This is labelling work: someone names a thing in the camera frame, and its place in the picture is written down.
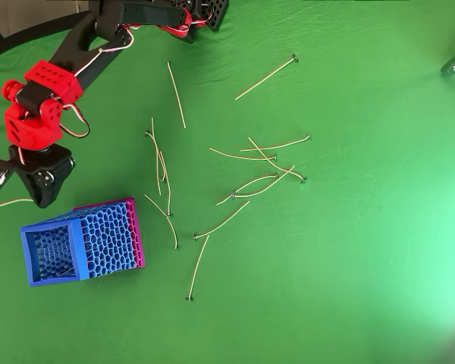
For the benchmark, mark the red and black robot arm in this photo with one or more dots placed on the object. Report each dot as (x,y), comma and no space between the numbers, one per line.
(26,130)

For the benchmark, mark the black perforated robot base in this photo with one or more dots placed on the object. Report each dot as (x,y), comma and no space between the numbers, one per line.
(216,15)

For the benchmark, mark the blue and pink lattice basket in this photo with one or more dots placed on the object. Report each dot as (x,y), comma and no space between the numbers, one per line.
(77,246)

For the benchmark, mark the green table cloth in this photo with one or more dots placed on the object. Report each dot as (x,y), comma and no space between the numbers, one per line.
(326,265)

